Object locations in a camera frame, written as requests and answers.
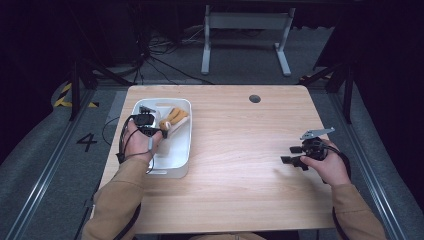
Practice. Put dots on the black metal stand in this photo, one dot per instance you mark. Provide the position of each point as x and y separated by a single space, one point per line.
348 96
76 90

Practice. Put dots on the person's right hand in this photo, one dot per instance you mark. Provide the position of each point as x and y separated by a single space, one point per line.
333 168

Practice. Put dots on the metal table bracket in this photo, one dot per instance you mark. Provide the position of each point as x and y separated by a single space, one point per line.
88 202

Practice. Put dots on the white metal table frame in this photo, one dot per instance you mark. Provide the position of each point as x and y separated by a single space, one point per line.
246 20

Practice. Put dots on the yellow and black hazard tape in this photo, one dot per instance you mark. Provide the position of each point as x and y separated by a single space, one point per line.
63 96

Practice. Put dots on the white plastic bin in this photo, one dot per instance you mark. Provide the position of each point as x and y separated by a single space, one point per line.
176 150

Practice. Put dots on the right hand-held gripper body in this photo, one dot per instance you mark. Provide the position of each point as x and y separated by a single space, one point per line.
315 148

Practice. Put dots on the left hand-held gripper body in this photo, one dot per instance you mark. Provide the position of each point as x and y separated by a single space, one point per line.
145 120

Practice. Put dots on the metal floor rail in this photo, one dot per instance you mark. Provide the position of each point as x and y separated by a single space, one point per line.
370 173
46 173

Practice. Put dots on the person's left hand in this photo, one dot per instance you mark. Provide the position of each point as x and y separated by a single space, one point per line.
138 145

